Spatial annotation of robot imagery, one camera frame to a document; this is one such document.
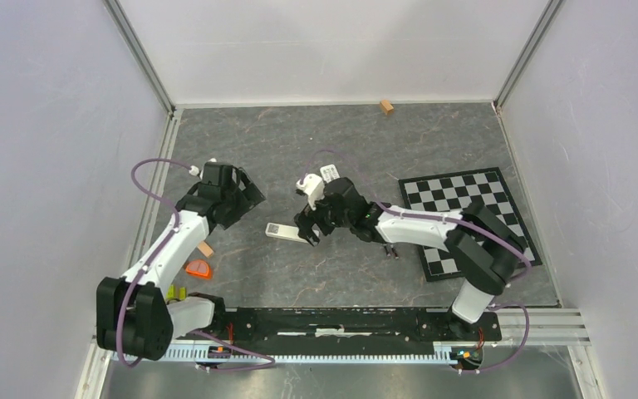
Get orange semicircle toy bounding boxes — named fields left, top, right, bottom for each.
left=184, top=259, right=213, bottom=280

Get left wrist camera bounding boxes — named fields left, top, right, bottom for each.
left=188, top=158, right=217, bottom=179

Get yellow green toy blocks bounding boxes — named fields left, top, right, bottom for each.
left=165, top=284, right=187, bottom=304

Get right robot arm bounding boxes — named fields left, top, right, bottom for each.
left=294, top=174, right=531, bottom=339

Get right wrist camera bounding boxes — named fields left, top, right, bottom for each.
left=296, top=174, right=325, bottom=210

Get small wooden block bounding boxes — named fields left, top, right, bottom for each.
left=379, top=100, right=395, bottom=116

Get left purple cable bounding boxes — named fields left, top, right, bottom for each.
left=115, top=158, right=276, bottom=374

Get wooden letter block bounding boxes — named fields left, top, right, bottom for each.
left=197, top=241, right=214, bottom=259

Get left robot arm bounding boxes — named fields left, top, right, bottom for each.
left=96, top=160, right=265, bottom=367

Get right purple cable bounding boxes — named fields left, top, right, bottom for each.
left=302, top=148, right=532, bottom=376

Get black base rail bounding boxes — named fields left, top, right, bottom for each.
left=204, top=307, right=503, bottom=356

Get white remote control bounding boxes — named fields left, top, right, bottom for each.
left=320, top=164, right=341, bottom=183
left=265, top=223, right=320, bottom=245

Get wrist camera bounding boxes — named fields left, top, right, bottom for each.
left=188, top=158, right=217, bottom=179
left=296, top=174, right=325, bottom=210

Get purple cable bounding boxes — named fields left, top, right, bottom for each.
left=115, top=158, right=276, bottom=374
left=302, top=148, right=532, bottom=376

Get black white chessboard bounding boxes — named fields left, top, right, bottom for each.
left=397, top=167, right=543, bottom=283

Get slotted cable duct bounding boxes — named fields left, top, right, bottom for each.
left=110, top=343, right=458, bottom=365

